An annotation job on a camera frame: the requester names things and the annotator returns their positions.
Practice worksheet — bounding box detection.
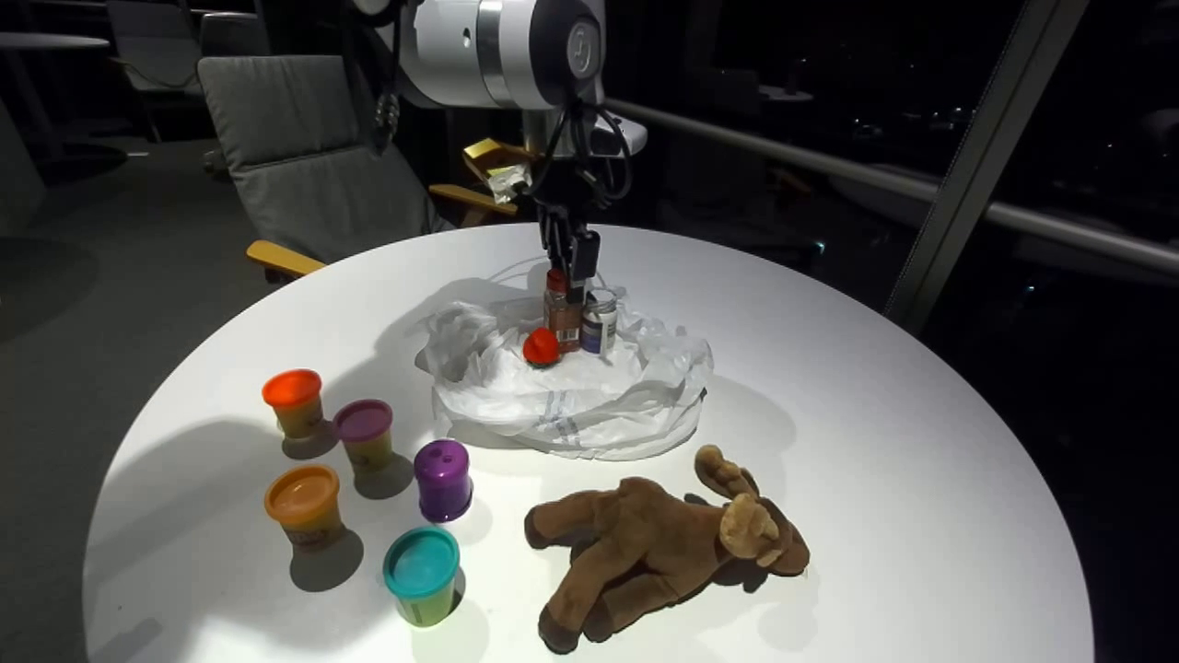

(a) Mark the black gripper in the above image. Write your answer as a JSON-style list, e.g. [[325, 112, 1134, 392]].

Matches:
[[535, 152, 611, 290]]

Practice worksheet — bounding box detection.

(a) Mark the purple dough tub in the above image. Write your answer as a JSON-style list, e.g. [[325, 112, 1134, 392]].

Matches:
[[408, 437, 478, 527]]

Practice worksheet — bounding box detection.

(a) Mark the magenta lid dough tub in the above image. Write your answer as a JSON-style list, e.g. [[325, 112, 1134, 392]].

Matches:
[[332, 398, 397, 479]]

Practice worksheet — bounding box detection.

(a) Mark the brown plush moose toy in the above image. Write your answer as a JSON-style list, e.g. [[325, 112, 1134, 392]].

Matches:
[[525, 441, 816, 660]]

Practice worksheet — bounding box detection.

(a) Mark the orange lid dough tub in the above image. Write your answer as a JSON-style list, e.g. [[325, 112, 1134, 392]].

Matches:
[[258, 364, 337, 461]]

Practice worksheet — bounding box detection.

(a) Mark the teal lid dough tub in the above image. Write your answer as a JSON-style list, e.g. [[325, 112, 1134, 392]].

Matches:
[[379, 523, 467, 629]]

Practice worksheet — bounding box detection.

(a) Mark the amber lid dough tub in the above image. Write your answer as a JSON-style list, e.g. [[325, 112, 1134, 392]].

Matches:
[[261, 463, 347, 552]]

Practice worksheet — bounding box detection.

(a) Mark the small white bottle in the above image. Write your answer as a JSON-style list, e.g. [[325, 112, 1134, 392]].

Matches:
[[580, 286, 621, 356]]

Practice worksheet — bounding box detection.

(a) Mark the small red ball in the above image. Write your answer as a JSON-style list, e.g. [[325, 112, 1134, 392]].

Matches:
[[519, 324, 569, 371]]

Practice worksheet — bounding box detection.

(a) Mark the wooden chair armrest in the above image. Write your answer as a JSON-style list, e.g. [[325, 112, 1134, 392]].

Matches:
[[425, 182, 519, 226], [245, 237, 332, 279]]

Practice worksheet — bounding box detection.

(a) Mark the clear plastic bag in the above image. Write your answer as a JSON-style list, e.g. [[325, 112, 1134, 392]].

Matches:
[[408, 257, 718, 463]]

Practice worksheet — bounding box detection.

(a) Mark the grey upholstered chair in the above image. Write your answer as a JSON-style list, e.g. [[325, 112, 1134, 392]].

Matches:
[[197, 51, 443, 264]]

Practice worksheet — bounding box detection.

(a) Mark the grey background chair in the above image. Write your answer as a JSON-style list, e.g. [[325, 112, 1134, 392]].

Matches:
[[102, 0, 208, 96]]

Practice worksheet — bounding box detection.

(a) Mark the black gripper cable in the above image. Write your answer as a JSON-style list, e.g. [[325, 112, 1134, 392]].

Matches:
[[540, 102, 641, 211]]

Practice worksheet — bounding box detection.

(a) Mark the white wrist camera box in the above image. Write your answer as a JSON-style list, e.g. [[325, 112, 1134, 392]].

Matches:
[[592, 112, 654, 160]]

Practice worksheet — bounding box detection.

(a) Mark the horizontal metal window rail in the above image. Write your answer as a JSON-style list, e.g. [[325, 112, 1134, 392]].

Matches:
[[605, 91, 1179, 279]]

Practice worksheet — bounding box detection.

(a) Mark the grey window post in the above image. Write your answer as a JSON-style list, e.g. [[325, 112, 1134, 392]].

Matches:
[[880, 0, 1091, 331]]

